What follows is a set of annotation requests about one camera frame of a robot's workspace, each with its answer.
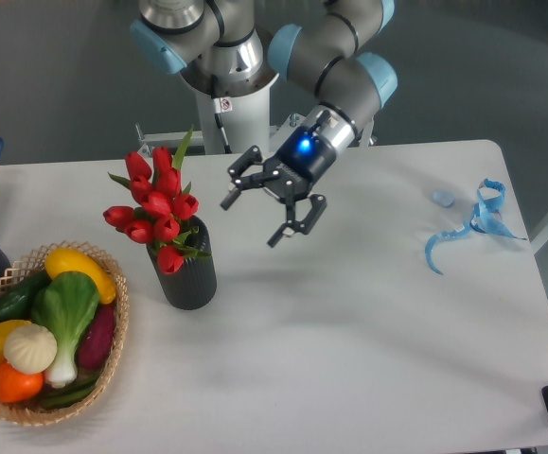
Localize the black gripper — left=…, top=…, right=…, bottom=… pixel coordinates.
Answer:
left=221, top=128, right=337, bottom=248

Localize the red tulip bouquet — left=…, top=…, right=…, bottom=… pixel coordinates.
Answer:
left=103, top=131, right=211, bottom=275

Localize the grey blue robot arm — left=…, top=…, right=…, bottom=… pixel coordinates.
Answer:
left=131, top=1, right=398, bottom=245

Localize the black ribbed vase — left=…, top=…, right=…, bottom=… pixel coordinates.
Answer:
left=147, top=216, right=217, bottom=310

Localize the small pale blue cap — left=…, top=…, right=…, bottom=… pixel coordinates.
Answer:
left=430, top=189, right=455, bottom=208

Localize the blue ribbon strip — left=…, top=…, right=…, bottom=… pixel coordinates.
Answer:
left=424, top=179, right=526, bottom=275

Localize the yellow squash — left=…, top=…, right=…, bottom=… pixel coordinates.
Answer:
left=44, top=248, right=116, bottom=305

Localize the purple sweet potato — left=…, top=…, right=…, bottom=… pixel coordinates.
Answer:
left=77, top=305, right=115, bottom=370

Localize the green bok choy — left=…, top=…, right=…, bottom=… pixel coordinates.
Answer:
left=31, top=271, right=99, bottom=389

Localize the green cucumber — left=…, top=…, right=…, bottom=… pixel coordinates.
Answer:
left=0, top=270, right=51, bottom=323

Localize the white steamed bun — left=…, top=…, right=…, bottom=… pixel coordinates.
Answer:
left=3, top=323, right=58, bottom=375

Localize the dark green vegetable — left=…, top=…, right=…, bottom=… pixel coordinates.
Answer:
left=39, top=375, right=97, bottom=410

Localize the woven bamboo basket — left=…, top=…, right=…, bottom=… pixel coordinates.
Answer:
left=0, top=241, right=130, bottom=427

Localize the orange fruit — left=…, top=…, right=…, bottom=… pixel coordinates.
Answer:
left=0, top=362, right=44, bottom=404

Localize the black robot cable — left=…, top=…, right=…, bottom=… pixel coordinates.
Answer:
left=209, top=74, right=234, bottom=155

